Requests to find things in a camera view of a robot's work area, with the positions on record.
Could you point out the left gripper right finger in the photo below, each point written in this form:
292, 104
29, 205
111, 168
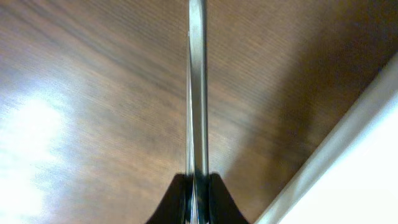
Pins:
223, 209

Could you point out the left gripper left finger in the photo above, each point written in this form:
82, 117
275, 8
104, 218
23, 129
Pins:
171, 209

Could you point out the white plastic cutlery tray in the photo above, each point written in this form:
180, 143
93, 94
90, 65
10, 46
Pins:
352, 176

